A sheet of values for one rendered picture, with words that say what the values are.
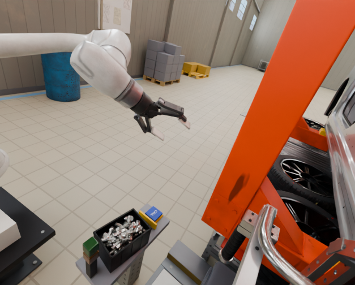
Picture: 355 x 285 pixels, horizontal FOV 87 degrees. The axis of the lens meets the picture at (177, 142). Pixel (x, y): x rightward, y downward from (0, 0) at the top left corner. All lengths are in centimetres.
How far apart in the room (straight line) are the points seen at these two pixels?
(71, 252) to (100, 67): 123
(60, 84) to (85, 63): 289
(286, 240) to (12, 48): 114
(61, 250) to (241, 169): 123
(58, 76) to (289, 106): 316
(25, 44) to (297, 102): 82
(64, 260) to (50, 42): 122
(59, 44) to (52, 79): 273
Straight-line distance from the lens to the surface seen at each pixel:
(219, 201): 93
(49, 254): 156
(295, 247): 98
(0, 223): 124
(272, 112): 71
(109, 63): 59
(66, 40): 76
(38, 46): 75
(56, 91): 352
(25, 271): 153
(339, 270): 73
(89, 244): 77
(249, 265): 45
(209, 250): 135
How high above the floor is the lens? 132
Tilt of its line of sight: 30 degrees down
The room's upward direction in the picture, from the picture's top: 14 degrees clockwise
